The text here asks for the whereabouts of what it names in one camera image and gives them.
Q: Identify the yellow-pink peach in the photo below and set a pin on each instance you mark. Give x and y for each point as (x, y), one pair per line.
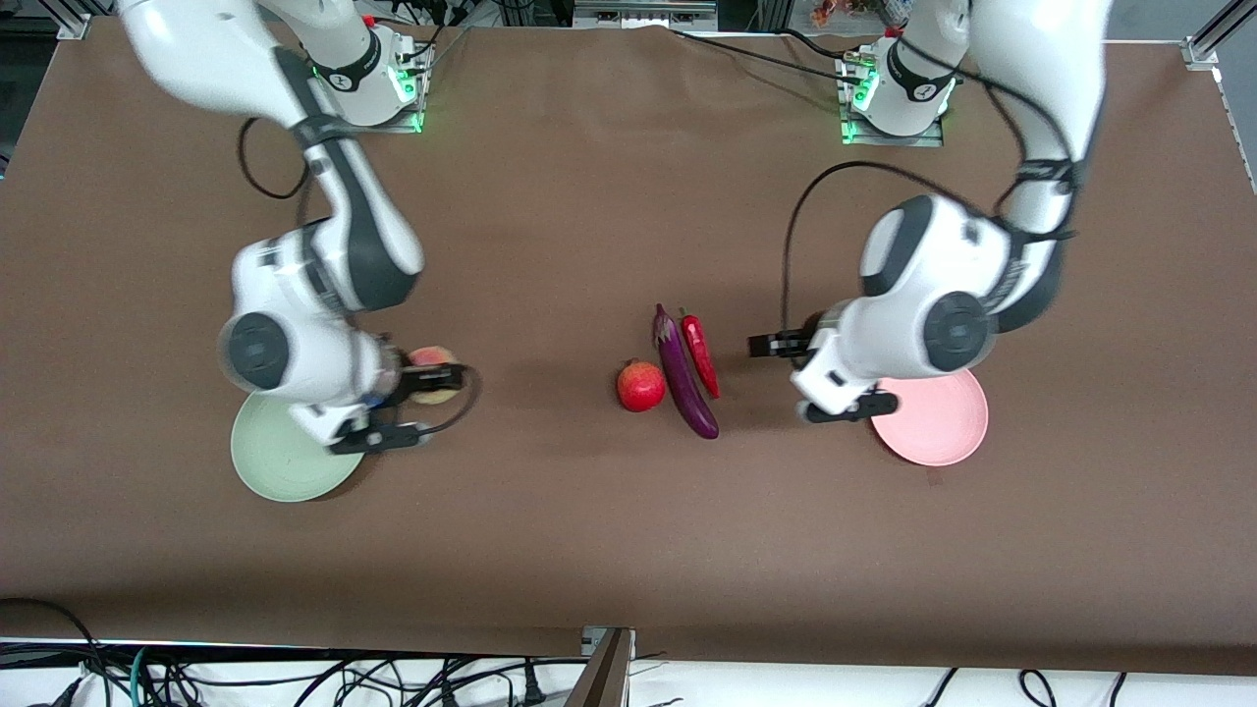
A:
(432, 355)

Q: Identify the red chili pepper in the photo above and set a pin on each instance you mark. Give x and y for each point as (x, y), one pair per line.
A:
(699, 353)

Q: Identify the pink plate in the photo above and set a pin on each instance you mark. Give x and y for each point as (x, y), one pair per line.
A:
(933, 422)

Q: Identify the purple eggplant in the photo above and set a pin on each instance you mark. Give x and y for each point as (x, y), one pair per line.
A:
(683, 378)

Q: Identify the colourful toy food pile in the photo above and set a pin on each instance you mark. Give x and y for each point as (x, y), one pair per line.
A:
(845, 10)

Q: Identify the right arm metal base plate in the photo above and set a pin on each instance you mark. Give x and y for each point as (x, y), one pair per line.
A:
(388, 128)

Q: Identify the black power plug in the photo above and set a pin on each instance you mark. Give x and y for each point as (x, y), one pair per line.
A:
(532, 692)

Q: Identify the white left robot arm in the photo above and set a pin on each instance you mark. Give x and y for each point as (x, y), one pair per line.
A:
(943, 285)

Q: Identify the aluminium profile post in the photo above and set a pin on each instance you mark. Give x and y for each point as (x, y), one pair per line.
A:
(604, 678)

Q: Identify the brown table cloth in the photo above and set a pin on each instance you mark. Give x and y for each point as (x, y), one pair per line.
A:
(589, 196)

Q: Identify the pale green plate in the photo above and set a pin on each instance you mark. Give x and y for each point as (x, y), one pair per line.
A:
(275, 462)

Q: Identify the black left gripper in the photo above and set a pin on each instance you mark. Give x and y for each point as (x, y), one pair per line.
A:
(797, 345)

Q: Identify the red pomegranate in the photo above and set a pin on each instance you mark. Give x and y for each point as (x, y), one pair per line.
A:
(640, 388)

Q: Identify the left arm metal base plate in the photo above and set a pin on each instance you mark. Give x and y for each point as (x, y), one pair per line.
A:
(928, 142)

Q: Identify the aluminium frame rail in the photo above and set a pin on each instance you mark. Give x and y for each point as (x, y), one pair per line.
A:
(1203, 44)
(74, 25)

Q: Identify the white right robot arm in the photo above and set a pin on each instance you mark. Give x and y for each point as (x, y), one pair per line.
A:
(295, 285)

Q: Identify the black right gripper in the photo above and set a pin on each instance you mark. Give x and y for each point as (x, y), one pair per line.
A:
(407, 379)

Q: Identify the grey metal box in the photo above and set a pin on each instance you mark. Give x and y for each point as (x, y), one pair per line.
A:
(643, 12)

